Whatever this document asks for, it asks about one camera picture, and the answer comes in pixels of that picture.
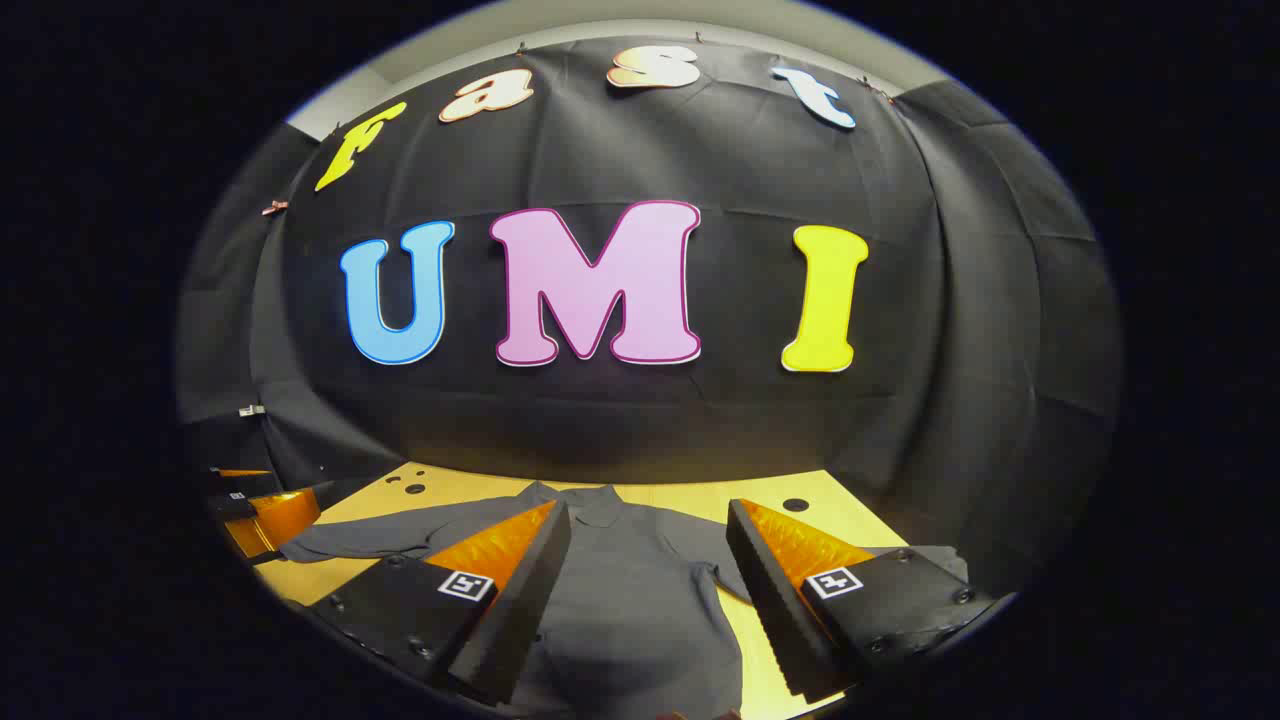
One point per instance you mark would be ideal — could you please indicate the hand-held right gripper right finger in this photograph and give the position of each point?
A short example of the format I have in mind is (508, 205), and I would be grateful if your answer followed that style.
(775, 610)

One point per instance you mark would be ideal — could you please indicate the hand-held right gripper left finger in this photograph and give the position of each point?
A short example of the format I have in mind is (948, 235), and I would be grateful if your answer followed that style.
(520, 610)

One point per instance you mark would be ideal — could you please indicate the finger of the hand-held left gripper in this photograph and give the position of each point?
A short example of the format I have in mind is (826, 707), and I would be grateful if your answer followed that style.
(285, 515)
(245, 473)

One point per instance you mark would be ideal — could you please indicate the grey long-sleeved collared shirt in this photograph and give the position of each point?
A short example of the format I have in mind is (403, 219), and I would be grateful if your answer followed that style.
(640, 600)

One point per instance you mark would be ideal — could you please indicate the black backdrop cloth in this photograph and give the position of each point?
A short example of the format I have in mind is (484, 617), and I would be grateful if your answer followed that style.
(700, 420)

